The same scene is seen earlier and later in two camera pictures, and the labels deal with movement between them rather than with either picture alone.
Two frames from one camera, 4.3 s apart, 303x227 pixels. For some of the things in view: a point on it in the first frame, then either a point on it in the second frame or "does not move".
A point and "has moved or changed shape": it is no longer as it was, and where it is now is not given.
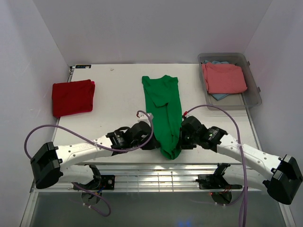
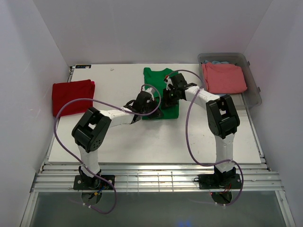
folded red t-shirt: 71,97 does not move
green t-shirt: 162,97 has moved or changed shape
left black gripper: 152,144 → 157,113
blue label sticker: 83,66 does not move
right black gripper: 184,146 → 166,103
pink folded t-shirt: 224,78 does not move
